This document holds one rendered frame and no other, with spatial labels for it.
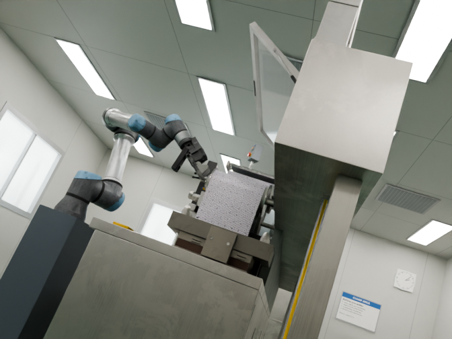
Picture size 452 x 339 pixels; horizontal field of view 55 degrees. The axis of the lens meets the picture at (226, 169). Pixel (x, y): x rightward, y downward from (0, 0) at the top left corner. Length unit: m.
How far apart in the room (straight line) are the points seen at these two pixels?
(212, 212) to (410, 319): 6.03
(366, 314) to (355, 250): 1.00
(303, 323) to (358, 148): 0.40
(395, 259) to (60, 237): 6.29
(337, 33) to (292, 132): 0.31
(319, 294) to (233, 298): 0.56
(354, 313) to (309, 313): 6.43
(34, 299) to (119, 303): 0.54
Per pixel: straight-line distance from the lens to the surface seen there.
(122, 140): 2.36
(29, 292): 2.06
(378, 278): 7.56
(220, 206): 1.85
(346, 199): 1.05
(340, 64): 1.13
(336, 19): 1.22
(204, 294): 1.53
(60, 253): 2.03
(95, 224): 1.68
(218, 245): 1.59
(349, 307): 7.42
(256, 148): 2.55
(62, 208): 2.10
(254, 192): 1.85
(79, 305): 1.65
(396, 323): 7.56
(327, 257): 1.02
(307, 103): 1.06
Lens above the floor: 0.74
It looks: 17 degrees up
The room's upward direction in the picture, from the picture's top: 22 degrees clockwise
